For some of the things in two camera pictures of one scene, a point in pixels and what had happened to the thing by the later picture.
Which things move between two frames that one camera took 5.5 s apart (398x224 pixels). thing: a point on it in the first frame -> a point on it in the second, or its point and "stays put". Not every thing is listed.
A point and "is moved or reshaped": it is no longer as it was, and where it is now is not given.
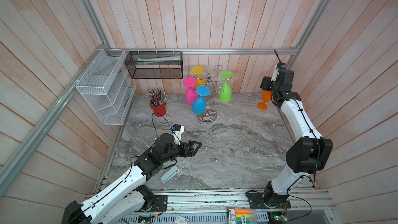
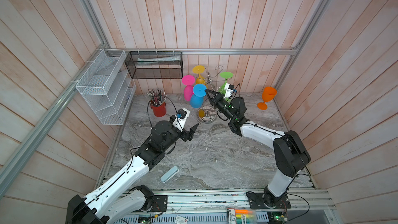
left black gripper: x=191 y=152 -> x=186 y=135
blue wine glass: x=199 y=103 is moved or reshaped
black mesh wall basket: x=155 y=65 stays put
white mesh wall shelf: x=108 y=87 stays put
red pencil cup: x=161 y=109 stays put
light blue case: x=169 y=174 stays put
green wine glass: x=226 y=95 stays put
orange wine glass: x=266 y=97 stays put
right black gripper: x=265 y=82 -> x=217 y=100
